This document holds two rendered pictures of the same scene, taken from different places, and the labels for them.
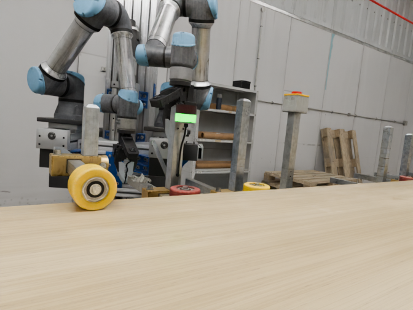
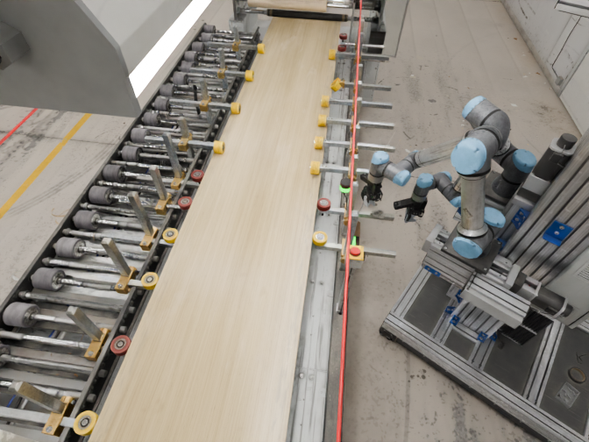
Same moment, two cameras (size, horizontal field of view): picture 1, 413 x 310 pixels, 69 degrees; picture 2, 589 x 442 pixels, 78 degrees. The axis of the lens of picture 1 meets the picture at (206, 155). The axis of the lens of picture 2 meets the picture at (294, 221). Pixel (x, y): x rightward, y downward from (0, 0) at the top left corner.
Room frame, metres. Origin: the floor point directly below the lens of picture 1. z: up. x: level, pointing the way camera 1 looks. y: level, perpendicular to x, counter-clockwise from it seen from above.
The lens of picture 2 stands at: (1.55, -1.15, 2.44)
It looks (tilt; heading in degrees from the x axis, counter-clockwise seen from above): 50 degrees down; 130
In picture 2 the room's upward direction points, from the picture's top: 1 degrees clockwise
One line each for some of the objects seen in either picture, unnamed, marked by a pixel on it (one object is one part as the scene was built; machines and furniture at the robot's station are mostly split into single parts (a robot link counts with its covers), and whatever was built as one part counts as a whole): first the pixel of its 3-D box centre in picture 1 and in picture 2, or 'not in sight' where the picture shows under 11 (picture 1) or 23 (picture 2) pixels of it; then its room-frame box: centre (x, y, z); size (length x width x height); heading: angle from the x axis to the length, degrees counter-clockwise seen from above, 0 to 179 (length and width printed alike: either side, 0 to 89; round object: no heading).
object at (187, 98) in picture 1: (180, 100); (373, 188); (1.02, 0.10, 1.15); 0.09 x 0.08 x 0.12; 143
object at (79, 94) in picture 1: (70, 85); (519, 165); (1.51, 0.70, 1.21); 0.13 x 0.12 x 0.14; 154
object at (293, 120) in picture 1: (287, 169); (345, 288); (1.19, -0.33, 0.93); 0.05 x 0.04 x 0.45; 123
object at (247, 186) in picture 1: (255, 201); (319, 242); (0.90, -0.16, 0.85); 0.08 x 0.08 x 0.11
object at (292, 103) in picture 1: (295, 104); (353, 257); (1.19, -0.33, 1.18); 0.07 x 0.07 x 0.08; 33
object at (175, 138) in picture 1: (173, 183); (349, 212); (0.91, 0.10, 0.89); 0.03 x 0.03 x 0.48; 33
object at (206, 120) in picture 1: (215, 147); not in sight; (3.87, -0.11, 0.78); 0.90 x 0.45 x 1.55; 123
